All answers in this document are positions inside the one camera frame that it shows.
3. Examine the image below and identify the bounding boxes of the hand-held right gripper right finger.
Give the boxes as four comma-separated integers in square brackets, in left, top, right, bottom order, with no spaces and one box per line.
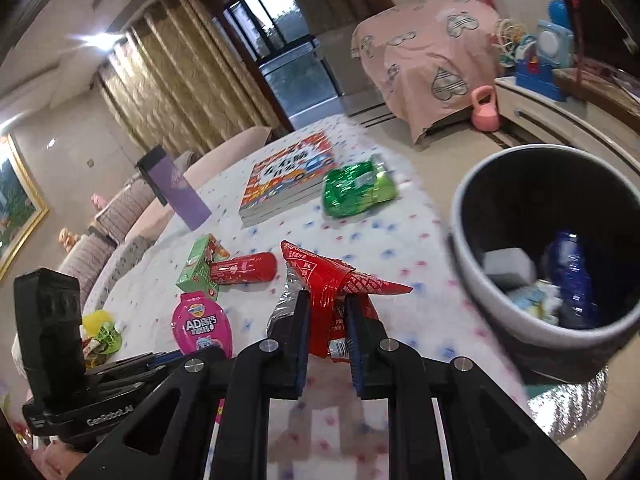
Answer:
[345,294,587,480]

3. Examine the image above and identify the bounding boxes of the person's left hand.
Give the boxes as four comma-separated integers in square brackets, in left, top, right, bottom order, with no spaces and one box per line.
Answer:
[40,440,96,480]

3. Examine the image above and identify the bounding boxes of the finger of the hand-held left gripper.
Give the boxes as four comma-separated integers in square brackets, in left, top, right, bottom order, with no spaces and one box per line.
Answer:
[84,360,173,379]
[107,349,231,364]

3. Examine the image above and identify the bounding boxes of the red snack packet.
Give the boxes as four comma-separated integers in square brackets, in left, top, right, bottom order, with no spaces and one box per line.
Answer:
[266,240,415,361]

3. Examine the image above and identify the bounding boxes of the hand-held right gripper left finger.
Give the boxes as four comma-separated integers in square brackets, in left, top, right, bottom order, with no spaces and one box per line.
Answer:
[72,290,313,480]

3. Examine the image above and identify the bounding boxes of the blue spiky ball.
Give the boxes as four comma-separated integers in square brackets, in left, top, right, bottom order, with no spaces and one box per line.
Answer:
[547,0,571,28]

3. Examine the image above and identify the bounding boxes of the pink heart print cover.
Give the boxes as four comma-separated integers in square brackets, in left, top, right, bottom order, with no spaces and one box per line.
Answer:
[350,0,506,145]

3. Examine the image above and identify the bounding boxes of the black television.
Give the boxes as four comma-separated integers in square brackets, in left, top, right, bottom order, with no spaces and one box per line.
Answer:
[570,0,638,78]

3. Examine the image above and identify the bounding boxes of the pale blue wrappers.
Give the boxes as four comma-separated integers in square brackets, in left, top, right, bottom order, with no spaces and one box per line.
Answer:
[510,280,563,318]

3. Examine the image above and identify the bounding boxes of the grey pillow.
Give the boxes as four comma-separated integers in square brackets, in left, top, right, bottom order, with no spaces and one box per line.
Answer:
[57,232,118,301]

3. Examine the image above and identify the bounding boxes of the pink striped pillow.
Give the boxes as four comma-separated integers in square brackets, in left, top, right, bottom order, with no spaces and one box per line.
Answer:
[95,180,166,243]

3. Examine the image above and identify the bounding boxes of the gold patterned curtain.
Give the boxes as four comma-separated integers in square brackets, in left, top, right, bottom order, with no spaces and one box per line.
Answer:
[92,0,296,156]

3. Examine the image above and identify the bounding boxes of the blue toy machine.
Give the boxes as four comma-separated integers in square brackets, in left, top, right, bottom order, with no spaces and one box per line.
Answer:
[515,20,576,101]

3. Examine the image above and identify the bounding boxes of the glass balcony door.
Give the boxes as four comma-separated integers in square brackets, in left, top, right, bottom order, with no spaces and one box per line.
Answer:
[212,0,346,121]

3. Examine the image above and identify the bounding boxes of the white sponge block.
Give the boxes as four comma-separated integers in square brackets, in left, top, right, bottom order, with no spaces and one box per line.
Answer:
[482,249,533,291]

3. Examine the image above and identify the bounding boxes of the white television stand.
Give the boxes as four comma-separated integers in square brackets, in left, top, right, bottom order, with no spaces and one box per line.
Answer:
[495,67,640,161]

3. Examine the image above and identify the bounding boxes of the white trash bin black inside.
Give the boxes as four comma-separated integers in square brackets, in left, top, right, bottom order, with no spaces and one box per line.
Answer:
[447,144,640,383]

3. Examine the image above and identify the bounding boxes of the pink kettlebell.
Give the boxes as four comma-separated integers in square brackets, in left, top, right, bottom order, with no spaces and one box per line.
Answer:
[471,85,501,133]

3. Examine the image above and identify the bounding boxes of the red picture book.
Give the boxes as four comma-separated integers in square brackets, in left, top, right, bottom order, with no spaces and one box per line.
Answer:
[239,131,338,226]

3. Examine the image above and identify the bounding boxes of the green snack packet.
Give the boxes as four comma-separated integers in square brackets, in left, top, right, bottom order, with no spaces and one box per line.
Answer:
[322,159,398,218]

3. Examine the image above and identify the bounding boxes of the framed wall painting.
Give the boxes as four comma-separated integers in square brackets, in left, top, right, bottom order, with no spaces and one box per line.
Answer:
[0,134,50,281]

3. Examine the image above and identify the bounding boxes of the blue plastic bag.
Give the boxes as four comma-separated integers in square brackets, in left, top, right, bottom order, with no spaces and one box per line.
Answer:
[545,231,601,328]

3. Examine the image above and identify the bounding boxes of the grey shaggy rug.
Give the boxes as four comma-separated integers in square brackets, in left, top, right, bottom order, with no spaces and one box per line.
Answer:
[527,365,626,441]

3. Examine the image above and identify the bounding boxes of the wire ball toy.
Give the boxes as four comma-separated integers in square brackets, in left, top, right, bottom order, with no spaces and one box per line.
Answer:
[495,19,526,68]

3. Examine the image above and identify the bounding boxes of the yellow pleated cup liner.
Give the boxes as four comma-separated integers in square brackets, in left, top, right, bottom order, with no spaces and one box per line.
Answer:
[82,310,113,336]

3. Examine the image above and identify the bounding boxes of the pink pouch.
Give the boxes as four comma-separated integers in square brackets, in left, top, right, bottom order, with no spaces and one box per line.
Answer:
[171,291,235,358]

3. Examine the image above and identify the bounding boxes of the pink stick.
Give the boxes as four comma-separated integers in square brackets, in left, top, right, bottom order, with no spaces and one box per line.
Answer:
[565,0,586,101]

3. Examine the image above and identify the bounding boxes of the purple thermos bottle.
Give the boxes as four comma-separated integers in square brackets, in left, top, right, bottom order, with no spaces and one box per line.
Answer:
[136,145,212,231]

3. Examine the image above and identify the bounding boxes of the green carton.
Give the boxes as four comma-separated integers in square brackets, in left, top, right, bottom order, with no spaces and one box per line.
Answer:
[176,234,232,295]

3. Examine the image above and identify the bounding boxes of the green spout pouch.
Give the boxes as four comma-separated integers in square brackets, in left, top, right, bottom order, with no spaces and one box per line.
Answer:
[82,322,123,366]

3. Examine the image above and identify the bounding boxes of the pink sofa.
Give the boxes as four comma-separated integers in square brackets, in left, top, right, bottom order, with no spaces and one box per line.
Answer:
[55,125,273,311]

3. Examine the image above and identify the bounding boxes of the red tube packet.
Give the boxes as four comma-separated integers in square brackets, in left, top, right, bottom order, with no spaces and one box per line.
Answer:
[210,251,277,285]

